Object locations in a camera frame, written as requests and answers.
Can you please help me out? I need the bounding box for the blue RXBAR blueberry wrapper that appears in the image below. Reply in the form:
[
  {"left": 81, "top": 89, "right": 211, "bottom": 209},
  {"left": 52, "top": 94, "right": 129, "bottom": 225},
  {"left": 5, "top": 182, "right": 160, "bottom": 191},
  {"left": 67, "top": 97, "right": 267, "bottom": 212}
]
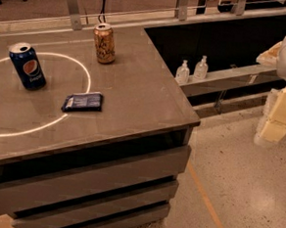
[{"left": 61, "top": 92, "right": 103, "bottom": 113}]

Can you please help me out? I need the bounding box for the clear pump bottle right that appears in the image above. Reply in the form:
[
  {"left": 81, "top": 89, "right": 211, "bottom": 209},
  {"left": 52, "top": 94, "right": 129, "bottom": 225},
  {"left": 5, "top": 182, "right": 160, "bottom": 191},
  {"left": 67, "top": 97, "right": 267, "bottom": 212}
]
[{"left": 193, "top": 56, "right": 209, "bottom": 80}]

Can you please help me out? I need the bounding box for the clear pump bottle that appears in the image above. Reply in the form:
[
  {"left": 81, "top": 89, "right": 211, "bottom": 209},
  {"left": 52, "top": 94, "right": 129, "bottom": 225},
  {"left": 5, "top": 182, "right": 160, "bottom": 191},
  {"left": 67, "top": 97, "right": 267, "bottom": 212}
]
[
  {"left": 193, "top": 56, "right": 209, "bottom": 80},
  {"left": 175, "top": 60, "right": 189, "bottom": 84}
]

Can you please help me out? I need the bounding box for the clear pump bottle left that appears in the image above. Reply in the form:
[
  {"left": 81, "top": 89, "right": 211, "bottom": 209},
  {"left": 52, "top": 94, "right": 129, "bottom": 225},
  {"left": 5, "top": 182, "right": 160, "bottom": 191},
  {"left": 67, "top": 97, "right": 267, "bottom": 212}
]
[{"left": 175, "top": 60, "right": 189, "bottom": 84}]

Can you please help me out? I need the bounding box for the orange patterned drink can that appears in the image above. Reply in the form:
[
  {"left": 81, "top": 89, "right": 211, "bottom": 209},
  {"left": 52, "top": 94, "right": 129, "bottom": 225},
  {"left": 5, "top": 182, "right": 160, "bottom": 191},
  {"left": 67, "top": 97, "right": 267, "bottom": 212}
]
[{"left": 94, "top": 23, "right": 116, "bottom": 64}]

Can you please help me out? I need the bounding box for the grey slatted wooden table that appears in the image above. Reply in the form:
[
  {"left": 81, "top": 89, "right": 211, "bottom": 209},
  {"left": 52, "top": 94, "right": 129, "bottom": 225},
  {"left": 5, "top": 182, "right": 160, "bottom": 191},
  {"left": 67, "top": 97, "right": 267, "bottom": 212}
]
[{"left": 0, "top": 27, "right": 200, "bottom": 228}]

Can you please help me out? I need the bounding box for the metal railing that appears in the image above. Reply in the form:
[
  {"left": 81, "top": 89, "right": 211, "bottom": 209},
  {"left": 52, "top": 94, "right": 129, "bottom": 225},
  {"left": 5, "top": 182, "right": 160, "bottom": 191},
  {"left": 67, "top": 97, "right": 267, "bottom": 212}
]
[{"left": 0, "top": 0, "right": 286, "bottom": 35}]

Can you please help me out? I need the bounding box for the blue Pepsi can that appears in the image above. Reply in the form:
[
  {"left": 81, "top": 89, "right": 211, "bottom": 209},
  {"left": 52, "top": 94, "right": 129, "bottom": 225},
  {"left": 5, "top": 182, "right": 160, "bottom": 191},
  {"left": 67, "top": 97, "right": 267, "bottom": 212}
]
[{"left": 9, "top": 42, "right": 46, "bottom": 91}]

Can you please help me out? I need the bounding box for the black hanging cable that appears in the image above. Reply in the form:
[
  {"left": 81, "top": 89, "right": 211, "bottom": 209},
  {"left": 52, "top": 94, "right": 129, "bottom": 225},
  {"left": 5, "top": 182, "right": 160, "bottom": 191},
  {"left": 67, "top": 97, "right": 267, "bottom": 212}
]
[{"left": 96, "top": 0, "right": 109, "bottom": 24}]

